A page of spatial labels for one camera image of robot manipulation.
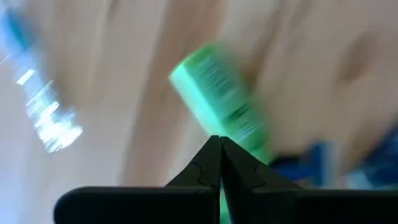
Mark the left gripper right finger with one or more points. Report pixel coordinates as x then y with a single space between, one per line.
280 205

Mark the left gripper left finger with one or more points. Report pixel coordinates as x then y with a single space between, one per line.
186 205

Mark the green shampoo bottle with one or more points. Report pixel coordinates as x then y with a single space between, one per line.
217 93

